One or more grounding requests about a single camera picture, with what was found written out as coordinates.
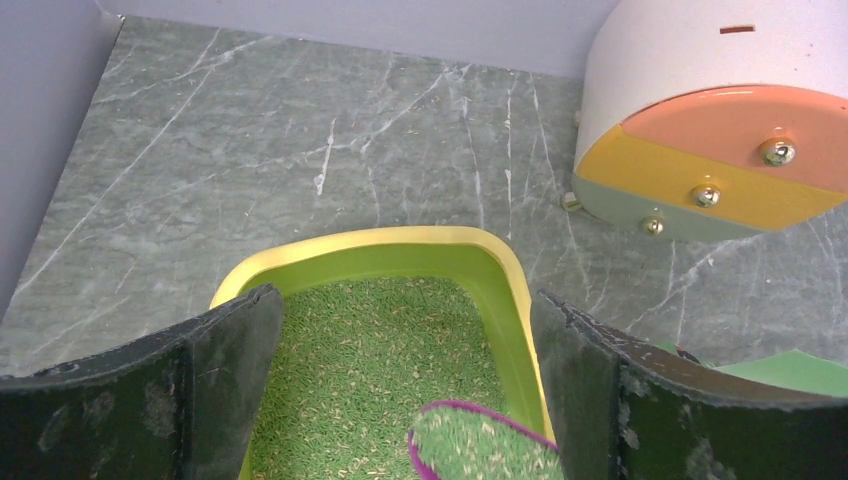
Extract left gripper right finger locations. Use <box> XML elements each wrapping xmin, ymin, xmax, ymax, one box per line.
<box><xmin>531</xmin><ymin>290</ymin><xmax>847</xmax><ymax>479</ymax></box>

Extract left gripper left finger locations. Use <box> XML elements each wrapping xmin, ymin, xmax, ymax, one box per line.
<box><xmin>1</xmin><ymin>284</ymin><xmax>283</xmax><ymax>479</ymax></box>

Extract magenta plastic scoop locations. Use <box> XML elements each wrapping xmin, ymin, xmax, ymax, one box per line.
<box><xmin>408</xmin><ymin>400</ymin><xmax>566</xmax><ymax>480</ymax></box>

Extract green cat litter bag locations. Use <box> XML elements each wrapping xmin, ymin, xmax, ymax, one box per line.
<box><xmin>656</xmin><ymin>342</ymin><xmax>847</xmax><ymax>398</ymax></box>

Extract yellow litter box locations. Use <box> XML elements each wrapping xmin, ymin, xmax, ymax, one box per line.
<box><xmin>213</xmin><ymin>226</ymin><xmax>553</xmax><ymax>479</ymax></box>

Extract round cream drawer cabinet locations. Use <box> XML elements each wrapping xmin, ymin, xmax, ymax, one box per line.
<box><xmin>572</xmin><ymin>1</ymin><xmax>847</xmax><ymax>242</ymax></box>

